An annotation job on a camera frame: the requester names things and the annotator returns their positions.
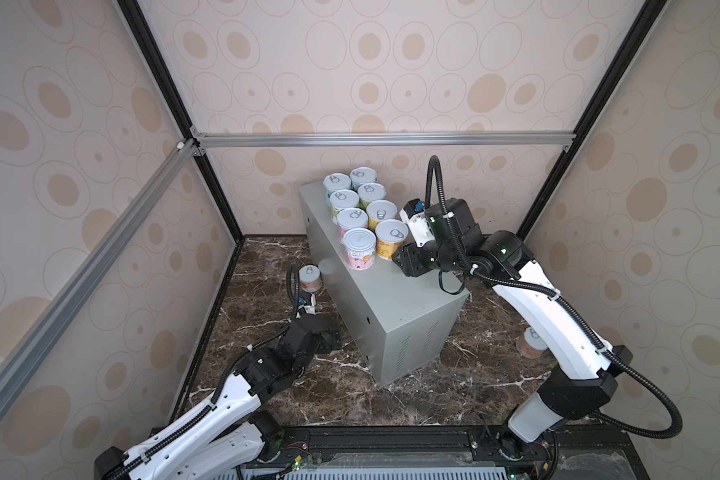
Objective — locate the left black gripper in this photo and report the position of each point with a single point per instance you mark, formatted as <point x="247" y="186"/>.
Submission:
<point x="328" y="343"/>

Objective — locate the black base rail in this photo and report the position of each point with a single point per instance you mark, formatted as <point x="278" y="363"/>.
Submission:
<point x="394" y="452"/>

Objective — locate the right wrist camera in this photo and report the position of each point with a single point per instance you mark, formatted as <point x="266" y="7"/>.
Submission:
<point x="414" y="216"/>

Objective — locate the horizontal aluminium frame bar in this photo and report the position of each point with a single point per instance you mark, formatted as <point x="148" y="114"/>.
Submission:
<point x="387" y="139"/>

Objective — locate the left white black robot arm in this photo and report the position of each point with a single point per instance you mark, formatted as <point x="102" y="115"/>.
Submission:
<point x="228" y="428"/>

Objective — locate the light green label can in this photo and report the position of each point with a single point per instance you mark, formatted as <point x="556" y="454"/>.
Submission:
<point x="341" y="200"/>

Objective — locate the grey metal cabinet box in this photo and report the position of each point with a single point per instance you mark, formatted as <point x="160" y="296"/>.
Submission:
<point x="398" y="323"/>

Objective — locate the orange label can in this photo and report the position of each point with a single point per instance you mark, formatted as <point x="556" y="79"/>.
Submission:
<point x="310" y="278"/>

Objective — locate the pink label can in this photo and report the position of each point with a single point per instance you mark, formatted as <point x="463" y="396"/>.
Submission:
<point x="359" y="248"/>
<point x="351" y="218"/>

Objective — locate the teal label can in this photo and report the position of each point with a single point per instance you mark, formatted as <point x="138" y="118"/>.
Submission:
<point x="361" y="176"/>
<point x="335" y="182"/>

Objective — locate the left slanted aluminium bar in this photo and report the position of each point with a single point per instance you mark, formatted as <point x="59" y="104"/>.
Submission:
<point x="36" y="344"/>

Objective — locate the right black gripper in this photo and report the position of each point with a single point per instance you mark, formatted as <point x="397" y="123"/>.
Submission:
<point x="407" y="261"/>

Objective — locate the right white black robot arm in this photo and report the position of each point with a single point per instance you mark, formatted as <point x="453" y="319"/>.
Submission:
<point x="446" y="238"/>

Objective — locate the yellow label can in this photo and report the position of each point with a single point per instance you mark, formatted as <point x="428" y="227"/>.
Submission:
<point x="390" y="235"/>
<point x="379" y="211"/>

